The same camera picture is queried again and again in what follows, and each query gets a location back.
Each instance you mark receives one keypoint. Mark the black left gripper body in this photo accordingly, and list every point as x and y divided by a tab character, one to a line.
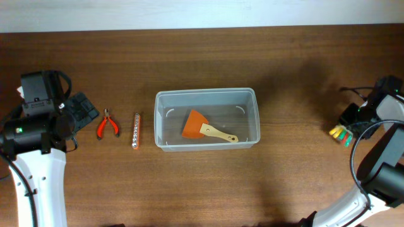
86	110

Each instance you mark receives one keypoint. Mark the clear plastic container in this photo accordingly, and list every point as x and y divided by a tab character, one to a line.
230	110

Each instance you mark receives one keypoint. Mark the orange socket bit rail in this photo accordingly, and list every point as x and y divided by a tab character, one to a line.
136	131

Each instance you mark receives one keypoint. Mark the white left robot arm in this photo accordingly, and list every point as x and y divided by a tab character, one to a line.
34	146

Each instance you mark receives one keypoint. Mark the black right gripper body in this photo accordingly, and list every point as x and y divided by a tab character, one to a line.
355	118

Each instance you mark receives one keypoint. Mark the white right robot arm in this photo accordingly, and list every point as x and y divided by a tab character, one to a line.
379	177

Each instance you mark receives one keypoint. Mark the orange scraper wooden handle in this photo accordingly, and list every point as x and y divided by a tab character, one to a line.
197	126

